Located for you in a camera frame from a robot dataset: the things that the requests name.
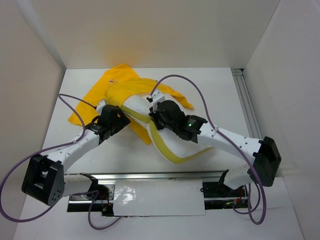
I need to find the aluminium rail right side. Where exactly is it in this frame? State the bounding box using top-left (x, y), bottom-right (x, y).
top-left (231, 68), bottom-right (264, 140)

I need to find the yellow pillowcase with white print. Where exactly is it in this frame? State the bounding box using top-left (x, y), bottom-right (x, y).
top-left (68, 64), bottom-right (194, 145)

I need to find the aluminium rail front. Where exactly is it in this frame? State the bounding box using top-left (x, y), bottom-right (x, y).
top-left (63, 171), bottom-right (231, 182)

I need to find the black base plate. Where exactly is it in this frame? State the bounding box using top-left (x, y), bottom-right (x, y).
top-left (200, 181), bottom-right (248, 210)
top-left (66, 181), bottom-right (116, 217)

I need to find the purple cable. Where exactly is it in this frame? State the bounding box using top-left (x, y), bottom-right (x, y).
top-left (0, 93), bottom-right (123, 230)
top-left (149, 74), bottom-right (268, 225)

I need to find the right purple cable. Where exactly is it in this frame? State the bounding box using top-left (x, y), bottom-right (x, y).
top-left (149, 74), bottom-right (268, 225)

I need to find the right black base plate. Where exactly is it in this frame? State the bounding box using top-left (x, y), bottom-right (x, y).
top-left (200, 181), bottom-right (248, 210)

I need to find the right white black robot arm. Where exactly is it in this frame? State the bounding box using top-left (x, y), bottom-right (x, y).
top-left (149, 100), bottom-right (282, 196)

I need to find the white pillow with yellow edge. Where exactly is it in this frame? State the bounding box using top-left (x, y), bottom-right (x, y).
top-left (121, 95), bottom-right (214, 164)

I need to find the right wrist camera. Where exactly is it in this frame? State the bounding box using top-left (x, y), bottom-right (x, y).
top-left (146, 90), bottom-right (165, 113)

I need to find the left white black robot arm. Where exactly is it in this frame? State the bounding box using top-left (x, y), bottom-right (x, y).
top-left (21, 104), bottom-right (131, 206)

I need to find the aluminium rail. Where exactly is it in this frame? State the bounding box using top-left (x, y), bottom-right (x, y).
top-left (231, 68), bottom-right (264, 140)
top-left (63, 171), bottom-right (231, 182)

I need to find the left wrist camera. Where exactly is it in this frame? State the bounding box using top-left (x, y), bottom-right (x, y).
top-left (96, 99), bottom-right (107, 112)

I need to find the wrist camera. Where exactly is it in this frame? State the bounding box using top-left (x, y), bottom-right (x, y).
top-left (146, 90), bottom-right (165, 113)
top-left (96, 99), bottom-right (107, 112)

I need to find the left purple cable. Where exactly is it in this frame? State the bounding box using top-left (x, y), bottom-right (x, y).
top-left (0, 93), bottom-right (123, 230)

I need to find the white cover plate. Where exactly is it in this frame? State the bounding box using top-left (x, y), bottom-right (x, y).
top-left (113, 180), bottom-right (206, 217)

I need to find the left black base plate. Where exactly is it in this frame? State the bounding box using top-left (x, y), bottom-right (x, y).
top-left (66, 181), bottom-right (116, 217)

